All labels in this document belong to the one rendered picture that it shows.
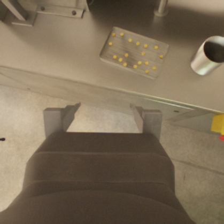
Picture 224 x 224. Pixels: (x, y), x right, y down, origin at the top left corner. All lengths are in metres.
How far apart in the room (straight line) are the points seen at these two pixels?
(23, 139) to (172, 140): 1.24
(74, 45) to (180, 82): 0.38
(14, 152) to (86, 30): 1.26
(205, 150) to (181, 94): 0.94
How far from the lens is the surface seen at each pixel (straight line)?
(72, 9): 0.69
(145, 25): 0.63
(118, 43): 0.59
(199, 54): 0.54
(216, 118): 0.66
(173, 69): 0.57
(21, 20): 0.76
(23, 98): 1.62
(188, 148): 1.40
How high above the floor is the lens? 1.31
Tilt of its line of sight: 81 degrees down
